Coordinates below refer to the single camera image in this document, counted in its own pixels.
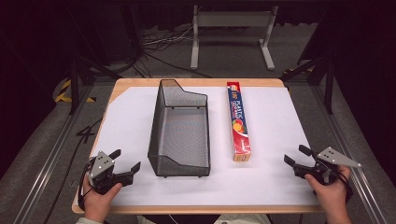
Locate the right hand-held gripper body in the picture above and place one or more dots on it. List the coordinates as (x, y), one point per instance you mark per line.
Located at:
(337, 158)

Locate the aluminium floor rail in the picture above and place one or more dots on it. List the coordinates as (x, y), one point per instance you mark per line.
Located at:
(351, 155)
(53, 155)

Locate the person's left hand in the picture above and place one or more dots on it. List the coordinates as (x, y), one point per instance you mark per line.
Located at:
(98, 203)

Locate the yellow black hazard tape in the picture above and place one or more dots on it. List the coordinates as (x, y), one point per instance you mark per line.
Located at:
(63, 91)

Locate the white paper table sheet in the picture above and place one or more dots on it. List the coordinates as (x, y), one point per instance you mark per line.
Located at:
(274, 124)

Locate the person's light left sleeve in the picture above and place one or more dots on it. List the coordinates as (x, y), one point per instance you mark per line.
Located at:
(88, 221)

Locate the person's right hand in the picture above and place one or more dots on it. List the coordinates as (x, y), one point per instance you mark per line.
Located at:
(330, 194)

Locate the long red blue wrap box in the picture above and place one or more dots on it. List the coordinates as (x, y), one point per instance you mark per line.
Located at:
(238, 124)

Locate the black tripod stand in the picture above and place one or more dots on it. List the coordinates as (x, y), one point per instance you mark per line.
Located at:
(74, 84)
(328, 87)

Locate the white metal stand frame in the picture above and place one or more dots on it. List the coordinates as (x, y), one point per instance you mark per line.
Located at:
(233, 19)

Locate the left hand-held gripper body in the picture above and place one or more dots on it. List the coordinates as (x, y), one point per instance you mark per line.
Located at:
(100, 164)

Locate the person's light trousers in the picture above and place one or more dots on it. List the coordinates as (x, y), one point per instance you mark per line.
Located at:
(243, 219)

